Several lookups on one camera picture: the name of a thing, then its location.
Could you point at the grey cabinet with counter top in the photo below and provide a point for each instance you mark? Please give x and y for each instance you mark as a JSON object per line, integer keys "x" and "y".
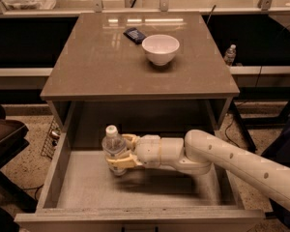
{"x": 103, "y": 78}

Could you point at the open grey top drawer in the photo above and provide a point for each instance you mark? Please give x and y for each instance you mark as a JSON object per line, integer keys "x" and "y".
{"x": 81, "y": 194}

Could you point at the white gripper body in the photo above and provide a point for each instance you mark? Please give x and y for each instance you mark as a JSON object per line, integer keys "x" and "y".
{"x": 148, "y": 151}

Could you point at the white ceramic bowl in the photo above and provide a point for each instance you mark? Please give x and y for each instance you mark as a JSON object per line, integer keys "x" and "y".
{"x": 160, "y": 49}

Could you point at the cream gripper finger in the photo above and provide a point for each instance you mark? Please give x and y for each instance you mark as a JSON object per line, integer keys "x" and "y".
{"x": 129, "y": 162}
{"x": 131, "y": 140}

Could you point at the dark brown chair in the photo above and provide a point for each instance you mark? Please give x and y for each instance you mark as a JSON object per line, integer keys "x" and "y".
{"x": 12, "y": 142}

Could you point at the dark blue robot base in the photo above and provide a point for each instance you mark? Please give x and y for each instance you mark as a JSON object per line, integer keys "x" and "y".
{"x": 279, "y": 151}

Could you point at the small background water bottle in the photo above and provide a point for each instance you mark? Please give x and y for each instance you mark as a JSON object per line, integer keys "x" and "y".
{"x": 229, "y": 55}

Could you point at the clear plastic water bottle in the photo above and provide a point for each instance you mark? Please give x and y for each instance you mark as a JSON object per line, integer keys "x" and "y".
{"x": 114, "y": 147}

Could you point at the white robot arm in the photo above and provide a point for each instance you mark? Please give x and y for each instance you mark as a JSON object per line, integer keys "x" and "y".
{"x": 196, "y": 152}

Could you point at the wire mesh basket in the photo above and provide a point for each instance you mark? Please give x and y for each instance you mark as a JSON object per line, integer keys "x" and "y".
{"x": 51, "y": 140}

